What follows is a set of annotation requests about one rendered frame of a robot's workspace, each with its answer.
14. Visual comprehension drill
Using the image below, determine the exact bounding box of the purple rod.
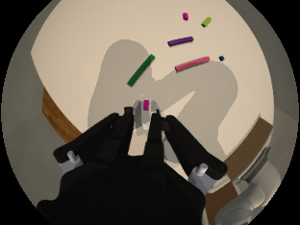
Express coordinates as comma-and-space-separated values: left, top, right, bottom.
168, 37, 194, 46

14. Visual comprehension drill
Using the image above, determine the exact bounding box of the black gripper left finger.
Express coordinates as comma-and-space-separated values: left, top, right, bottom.
53, 100, 140, 193

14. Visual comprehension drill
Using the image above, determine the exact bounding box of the pink rod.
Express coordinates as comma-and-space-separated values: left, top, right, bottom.
175, 57, 210, 71

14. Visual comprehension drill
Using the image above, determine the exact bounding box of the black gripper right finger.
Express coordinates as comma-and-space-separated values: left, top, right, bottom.
137, 101, 228, 203

